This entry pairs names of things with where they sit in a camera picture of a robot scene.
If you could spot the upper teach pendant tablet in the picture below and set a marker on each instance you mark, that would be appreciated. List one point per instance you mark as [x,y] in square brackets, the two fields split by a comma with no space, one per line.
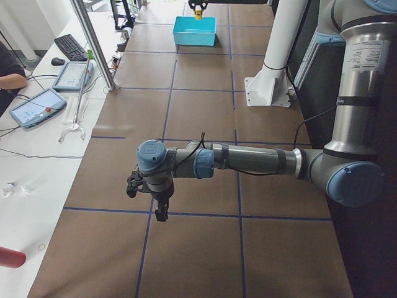
[70,77]

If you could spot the light blue plastic bin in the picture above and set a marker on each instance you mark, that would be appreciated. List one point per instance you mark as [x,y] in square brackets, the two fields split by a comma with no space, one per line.
[189,31]

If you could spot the black computer mouse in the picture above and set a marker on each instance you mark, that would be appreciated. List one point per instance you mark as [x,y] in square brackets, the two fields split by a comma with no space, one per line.
[57,61]

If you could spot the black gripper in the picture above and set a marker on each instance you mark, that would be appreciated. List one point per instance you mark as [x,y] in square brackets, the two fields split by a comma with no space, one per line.
[197,5]
[162,196]

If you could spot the seated person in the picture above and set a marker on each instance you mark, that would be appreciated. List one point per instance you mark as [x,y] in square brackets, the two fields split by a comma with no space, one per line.
[13,78]

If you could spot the aluminium frame post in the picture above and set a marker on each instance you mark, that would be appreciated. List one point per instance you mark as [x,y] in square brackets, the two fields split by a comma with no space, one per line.
[93,42]

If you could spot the lower teach pendant tablet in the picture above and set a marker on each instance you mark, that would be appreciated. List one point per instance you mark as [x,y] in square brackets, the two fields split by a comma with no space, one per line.
[39,108]

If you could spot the yellow beetle toy car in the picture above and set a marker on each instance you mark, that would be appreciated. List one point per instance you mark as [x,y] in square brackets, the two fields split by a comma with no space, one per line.
[198,15]

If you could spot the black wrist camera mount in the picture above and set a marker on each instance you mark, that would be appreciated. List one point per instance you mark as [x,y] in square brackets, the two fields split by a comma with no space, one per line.
[135,184]

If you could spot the teach pendant tablet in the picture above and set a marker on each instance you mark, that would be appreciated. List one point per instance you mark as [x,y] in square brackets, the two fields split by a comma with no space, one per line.
[39,108]
[70,77]

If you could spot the red fire extinguisher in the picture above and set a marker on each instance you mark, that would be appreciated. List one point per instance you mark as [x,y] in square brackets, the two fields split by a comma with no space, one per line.
[11,259]

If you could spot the black keyboard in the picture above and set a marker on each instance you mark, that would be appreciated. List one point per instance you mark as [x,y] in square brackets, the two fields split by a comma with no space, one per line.
[71,48]

